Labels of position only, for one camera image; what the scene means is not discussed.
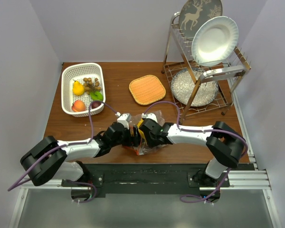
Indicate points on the dark purple fake fruit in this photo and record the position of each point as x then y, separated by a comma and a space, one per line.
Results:
95, 104

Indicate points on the yellow fake bell pepper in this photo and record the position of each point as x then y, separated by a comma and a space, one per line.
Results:
140, 131

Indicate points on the grey deer plate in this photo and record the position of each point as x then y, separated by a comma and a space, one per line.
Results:
195, 13

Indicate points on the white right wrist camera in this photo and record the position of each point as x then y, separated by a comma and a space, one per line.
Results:
150, 116

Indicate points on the white scalloped plate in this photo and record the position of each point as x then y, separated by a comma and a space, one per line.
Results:
215, 41

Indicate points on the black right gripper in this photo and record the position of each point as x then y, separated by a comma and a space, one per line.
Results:
150, 143

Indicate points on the yellow fake pear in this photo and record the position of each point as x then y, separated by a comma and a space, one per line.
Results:
78, 88

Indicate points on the woven bamboo tray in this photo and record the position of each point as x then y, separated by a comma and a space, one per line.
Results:
147, 89

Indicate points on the white plastic basket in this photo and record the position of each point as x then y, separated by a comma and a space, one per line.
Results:
82, 84

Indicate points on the orange fake peach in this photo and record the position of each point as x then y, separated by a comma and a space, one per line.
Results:
78, 106

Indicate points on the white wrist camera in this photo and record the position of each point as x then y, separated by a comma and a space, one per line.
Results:
123, 119
150, 116

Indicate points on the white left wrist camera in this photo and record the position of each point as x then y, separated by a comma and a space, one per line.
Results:
123, 119

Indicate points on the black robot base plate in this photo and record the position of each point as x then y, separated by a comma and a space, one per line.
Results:
179, 179

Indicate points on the brown fake longan bunch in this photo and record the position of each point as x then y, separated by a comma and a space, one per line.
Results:
91, 84

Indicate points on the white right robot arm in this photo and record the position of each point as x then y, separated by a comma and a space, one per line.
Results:
226, 146

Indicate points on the green fake pepper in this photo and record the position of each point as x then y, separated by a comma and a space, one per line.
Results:
96, 96

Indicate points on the clear zip top bag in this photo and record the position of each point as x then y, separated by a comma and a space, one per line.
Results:
143, 148

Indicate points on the metal dish rack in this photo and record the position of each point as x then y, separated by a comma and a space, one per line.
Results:
228, 73

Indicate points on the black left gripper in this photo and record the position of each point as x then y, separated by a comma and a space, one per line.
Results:
134, 140

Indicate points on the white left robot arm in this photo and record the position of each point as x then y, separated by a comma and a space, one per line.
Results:
43, 161

